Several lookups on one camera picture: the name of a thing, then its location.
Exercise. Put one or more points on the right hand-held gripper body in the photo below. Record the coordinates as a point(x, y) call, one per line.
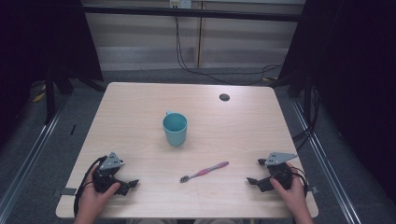
point(280, 172)

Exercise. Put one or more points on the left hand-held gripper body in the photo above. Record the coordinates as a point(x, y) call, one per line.
point(107, 180)

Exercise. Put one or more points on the pink toothbrush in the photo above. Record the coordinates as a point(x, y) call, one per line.
point(204, 171)

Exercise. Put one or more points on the teal cup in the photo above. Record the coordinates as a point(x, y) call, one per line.
point(175, 127)

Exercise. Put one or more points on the person's left hand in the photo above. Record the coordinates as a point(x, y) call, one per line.
point(93, 200)

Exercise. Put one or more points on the person's right hand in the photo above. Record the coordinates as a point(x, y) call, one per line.
point(294, 196)

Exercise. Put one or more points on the grey tape strip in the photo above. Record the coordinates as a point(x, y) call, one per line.
point(68, 191)
point(313, 189)

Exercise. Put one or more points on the dark round table grommet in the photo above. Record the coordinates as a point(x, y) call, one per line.
point(224, 97)

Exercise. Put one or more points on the black metal stand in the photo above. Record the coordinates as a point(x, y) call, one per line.
point(49, 96)

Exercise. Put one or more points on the yellow floor scrap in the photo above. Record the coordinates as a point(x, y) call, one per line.
point(39, 97)

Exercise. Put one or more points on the black curtain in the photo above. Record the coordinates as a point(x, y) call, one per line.
point(37, 40)
point(351, 77)

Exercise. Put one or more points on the black horizontal bar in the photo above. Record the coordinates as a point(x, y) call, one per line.
point(193, 13)

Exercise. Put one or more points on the metal floor rail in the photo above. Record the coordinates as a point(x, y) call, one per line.
point(330, 174)
point(28, 158)

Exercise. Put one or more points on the white wall socket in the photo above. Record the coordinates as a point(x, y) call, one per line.
point(180, 3)

